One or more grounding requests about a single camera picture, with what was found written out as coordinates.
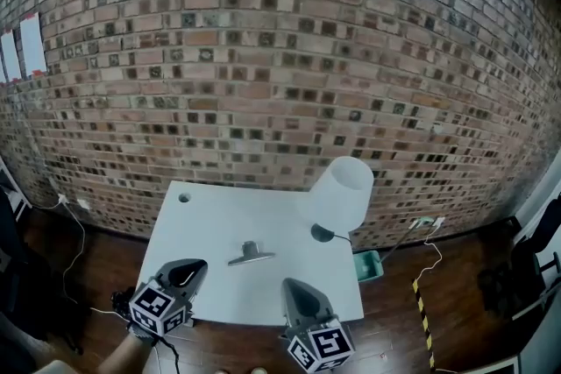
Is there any white table lamp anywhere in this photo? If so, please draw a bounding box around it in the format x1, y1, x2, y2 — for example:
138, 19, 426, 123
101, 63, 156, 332
297, 156, 375, 243

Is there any black office chair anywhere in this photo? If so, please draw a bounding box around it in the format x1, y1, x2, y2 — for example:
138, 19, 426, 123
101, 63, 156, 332
476, 195, 561, 323

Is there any yellow black striped strip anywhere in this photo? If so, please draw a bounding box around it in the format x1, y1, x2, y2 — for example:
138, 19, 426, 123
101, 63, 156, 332
411, 279, 437, 370

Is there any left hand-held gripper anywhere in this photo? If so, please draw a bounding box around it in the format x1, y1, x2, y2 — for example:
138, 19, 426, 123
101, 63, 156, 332
128, 258, 209, 339

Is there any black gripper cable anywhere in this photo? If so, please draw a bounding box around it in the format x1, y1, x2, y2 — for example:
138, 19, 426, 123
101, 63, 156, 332
151, 335, 181, 374

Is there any person's left forearm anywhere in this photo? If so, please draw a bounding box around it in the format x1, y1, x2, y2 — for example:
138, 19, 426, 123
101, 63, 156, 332
96, 331, 155, 374

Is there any green plastic bin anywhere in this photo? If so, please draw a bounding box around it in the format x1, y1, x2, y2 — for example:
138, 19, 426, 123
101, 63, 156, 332
352, 250, 385, 283

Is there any dark mop handle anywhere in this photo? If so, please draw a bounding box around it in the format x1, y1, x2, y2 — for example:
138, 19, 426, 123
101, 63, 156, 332
380, 215, 436, 265

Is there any long white power cable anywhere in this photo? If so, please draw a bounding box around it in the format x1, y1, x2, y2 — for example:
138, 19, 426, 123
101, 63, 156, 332
55, 193, 118, 316

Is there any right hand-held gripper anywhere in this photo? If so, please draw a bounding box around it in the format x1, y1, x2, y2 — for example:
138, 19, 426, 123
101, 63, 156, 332
280, 278, 355, 374

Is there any metal clip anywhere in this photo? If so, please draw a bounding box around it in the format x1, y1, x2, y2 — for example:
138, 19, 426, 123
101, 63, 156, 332
227, 240, 278, 267

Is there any short white power cable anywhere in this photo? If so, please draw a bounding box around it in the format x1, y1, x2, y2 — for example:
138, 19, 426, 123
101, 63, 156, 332
413, 216, 446, 282

